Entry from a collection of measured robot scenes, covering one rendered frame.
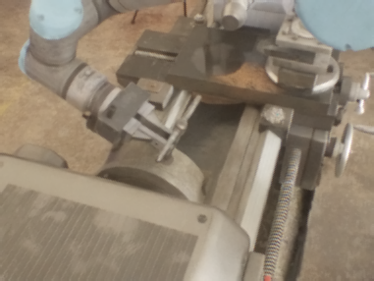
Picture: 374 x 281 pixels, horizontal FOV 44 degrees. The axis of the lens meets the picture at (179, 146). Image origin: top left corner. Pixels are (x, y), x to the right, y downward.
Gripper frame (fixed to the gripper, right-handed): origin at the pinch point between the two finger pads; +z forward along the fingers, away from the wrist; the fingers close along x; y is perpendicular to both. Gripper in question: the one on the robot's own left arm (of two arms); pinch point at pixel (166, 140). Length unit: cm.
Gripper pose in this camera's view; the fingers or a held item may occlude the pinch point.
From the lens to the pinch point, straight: 96.1
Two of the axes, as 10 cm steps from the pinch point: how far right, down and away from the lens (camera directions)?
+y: 3.2, -5.5, -7.7
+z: 8.4, 5.4, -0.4
